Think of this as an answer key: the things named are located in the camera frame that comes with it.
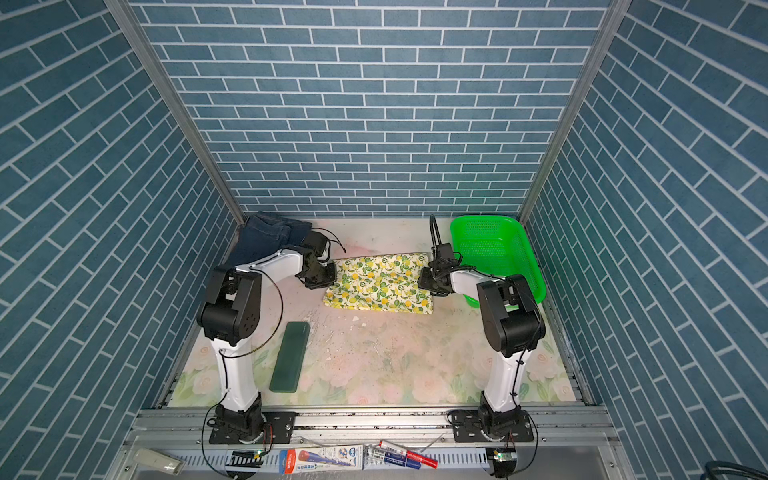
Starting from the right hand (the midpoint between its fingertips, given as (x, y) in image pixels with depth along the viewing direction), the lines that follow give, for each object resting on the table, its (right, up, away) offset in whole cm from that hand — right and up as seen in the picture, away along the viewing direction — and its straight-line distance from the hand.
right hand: (421, 278), depth 101 cm
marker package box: (-26, -39, -32) cm, 57 cm away
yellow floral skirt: (-14, -2, -1) cm, 14 cm away
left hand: (-30, -1, 0) cm, 30 cm away
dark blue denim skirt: (-57, +15, +6) cm, 59 cm away
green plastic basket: (+31, +11, +11) cm, 35 cm away
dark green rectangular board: (-39, -24, -20) cm, 50 cm away
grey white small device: (-62, -38, -34) cm, 80 cm away
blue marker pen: (-12, -38, -32) cm, 51 cm away
